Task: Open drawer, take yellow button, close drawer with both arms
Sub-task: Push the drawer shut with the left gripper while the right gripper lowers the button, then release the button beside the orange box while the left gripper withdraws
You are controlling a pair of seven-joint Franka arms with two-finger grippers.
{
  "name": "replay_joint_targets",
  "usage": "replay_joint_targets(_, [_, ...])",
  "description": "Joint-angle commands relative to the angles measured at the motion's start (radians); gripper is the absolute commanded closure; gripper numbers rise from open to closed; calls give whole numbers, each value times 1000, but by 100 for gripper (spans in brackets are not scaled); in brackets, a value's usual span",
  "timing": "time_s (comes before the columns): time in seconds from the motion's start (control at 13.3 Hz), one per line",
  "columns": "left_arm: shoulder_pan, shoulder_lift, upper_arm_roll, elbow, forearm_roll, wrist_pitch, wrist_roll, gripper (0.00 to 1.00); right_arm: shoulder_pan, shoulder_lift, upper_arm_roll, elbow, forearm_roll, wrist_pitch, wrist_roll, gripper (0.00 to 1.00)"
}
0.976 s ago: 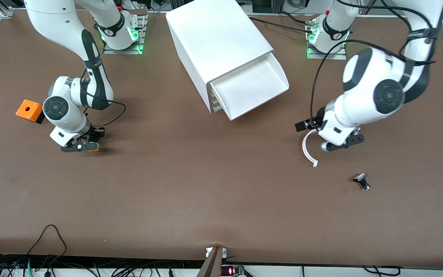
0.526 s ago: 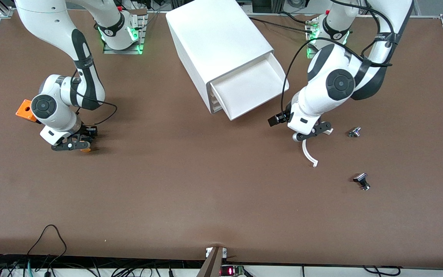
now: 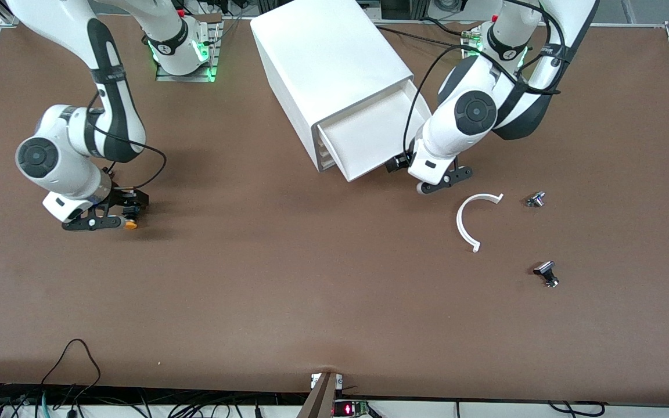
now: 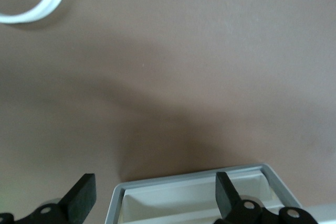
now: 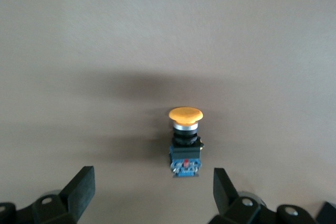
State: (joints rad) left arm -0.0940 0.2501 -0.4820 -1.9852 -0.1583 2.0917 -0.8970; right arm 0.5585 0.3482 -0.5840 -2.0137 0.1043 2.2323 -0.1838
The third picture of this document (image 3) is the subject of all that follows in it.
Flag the white drawer cabinet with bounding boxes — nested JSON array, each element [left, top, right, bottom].
[[250, 0, 415, 173]]

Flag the black-headed metal bolt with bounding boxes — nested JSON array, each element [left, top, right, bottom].
[[533, 261, 560, 289]]

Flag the device with red display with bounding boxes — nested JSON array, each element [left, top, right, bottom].
[[333, 399, 371, 418]]

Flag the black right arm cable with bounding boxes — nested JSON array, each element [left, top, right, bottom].
[[87, 93, 168, 192]]

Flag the white C-shaped ring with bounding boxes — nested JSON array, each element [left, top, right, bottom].
[[456, 193, 505, 254]]

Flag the black table cable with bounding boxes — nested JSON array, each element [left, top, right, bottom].
[[419, 16, 480, 37], [374, 26, 476, 52]]

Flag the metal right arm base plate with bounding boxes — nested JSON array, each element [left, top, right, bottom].
[[154, 22, 220, 83]]

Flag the black looped cable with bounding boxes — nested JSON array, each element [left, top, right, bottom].
[[40, 338, 103, 402]]

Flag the white post bracket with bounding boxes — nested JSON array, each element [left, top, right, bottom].
[[310, 373, 344, 390]]

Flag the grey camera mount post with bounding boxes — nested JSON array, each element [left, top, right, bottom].
[[296, 372, 338, 418]]

